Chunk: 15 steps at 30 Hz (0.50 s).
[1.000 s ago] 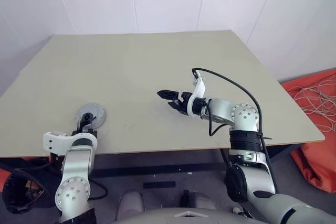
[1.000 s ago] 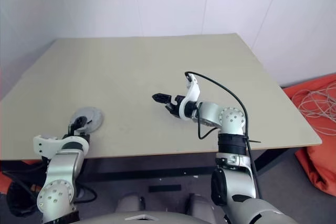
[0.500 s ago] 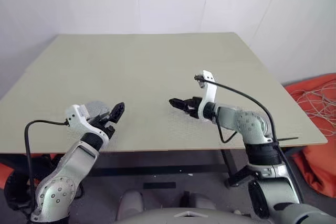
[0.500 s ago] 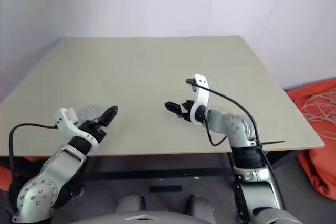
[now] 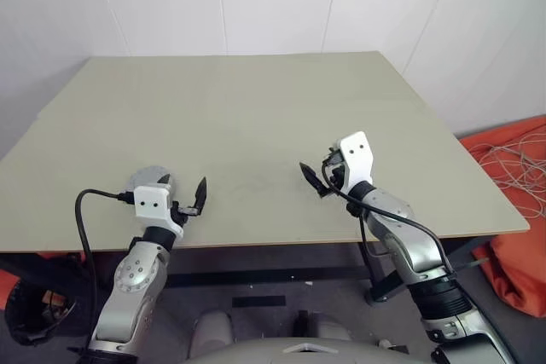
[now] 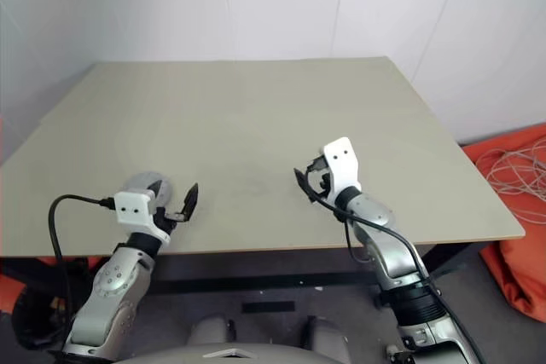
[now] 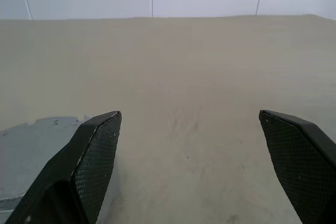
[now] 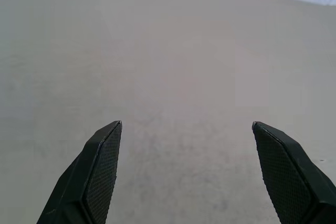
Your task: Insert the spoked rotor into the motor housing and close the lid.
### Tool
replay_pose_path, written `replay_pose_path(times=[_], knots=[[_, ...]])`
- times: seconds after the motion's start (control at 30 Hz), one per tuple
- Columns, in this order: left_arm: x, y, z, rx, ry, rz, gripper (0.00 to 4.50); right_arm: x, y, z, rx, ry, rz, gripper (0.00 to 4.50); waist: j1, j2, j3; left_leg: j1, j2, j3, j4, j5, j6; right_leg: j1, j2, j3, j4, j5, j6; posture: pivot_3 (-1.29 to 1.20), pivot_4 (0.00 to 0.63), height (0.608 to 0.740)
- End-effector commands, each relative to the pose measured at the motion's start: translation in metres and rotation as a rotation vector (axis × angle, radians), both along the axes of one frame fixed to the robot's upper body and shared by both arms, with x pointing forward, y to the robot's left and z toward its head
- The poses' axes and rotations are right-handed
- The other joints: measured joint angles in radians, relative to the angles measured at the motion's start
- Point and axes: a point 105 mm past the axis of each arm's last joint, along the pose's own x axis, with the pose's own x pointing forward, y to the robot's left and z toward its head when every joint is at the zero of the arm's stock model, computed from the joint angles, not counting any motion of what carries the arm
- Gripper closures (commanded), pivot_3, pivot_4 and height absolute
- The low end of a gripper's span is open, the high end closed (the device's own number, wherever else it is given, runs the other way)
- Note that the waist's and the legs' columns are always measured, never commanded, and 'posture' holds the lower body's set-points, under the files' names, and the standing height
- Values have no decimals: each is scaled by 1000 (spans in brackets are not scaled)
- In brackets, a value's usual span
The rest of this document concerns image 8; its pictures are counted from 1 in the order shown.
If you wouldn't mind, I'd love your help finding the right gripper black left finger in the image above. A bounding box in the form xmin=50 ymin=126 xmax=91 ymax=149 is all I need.
xmin=36 ymin=120 xmax=123 ymax=224

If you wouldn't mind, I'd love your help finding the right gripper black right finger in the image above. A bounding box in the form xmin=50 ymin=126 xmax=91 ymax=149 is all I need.
xmin=251 ymin=121 xmax=336 ymax=224

